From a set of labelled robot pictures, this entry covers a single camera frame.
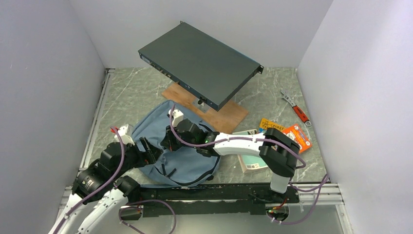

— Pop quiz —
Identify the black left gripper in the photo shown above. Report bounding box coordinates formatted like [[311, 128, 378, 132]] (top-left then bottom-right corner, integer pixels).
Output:
[[112, 136, 163, 179]]

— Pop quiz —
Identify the blue student backpack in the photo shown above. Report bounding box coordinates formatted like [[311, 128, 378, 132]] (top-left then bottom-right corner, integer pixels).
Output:
[[131, 100, 221, 187]]

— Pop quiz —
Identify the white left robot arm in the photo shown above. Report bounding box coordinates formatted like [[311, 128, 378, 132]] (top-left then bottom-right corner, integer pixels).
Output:
[[50, 137, 163, 234]]

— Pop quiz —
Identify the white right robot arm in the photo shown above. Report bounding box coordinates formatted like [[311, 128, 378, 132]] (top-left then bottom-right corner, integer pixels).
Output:
[[161, 119, 300, 202]]

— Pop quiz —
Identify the brown wooden board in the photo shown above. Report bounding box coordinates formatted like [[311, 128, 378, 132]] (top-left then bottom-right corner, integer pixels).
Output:
[[162, 83, 248, 134]]

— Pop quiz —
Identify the dark teal rack server unit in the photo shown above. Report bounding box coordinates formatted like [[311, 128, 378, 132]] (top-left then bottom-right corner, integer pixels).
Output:
[[138, 21, 263, 111]]

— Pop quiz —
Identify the teal paperback book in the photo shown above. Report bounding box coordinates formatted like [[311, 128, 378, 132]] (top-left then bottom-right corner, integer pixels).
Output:
[[232, 129, 268, 173]]

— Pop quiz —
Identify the yellow treehouse book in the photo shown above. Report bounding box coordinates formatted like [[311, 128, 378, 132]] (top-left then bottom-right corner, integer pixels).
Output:
[[258, 118, 285, 133]]

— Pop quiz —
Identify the orange cartoon book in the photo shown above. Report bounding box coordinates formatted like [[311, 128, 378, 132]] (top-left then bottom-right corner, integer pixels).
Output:
[[282, 124, 312, 154]]

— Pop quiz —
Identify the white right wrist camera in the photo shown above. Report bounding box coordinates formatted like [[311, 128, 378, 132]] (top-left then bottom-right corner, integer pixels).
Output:
[[168, 109, 184, 127]]

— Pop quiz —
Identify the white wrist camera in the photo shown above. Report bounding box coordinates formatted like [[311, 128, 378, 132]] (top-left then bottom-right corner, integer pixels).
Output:
[[168, 109, 184, 127], [111, 124, 135, 145]]

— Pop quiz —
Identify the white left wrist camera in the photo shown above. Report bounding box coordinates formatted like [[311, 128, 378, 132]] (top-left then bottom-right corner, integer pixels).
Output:
[[111, 124, 135, 145]]

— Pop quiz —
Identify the metal stand bracket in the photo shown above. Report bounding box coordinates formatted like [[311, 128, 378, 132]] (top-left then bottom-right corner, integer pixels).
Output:
[[192, 98, 210, 113]]

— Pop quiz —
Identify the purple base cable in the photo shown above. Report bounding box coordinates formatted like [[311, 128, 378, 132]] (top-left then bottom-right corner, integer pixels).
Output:
[[118, 200, 176, 234]]

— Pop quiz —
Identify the aluminium frame rail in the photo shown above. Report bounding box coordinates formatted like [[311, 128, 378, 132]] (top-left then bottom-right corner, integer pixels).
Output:
[[49, 68, 115, 234]]

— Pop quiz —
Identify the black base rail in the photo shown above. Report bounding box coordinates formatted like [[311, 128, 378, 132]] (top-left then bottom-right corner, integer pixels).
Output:
[[128, 183, 300, 217]]

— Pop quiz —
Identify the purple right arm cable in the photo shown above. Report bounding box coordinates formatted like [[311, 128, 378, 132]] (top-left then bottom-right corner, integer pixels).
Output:
[[169, 103, 330, 193]]

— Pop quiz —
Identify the red handled adjustable wrench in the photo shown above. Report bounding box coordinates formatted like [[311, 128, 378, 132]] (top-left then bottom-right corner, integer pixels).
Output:
[[281, 89, 312, 127]]

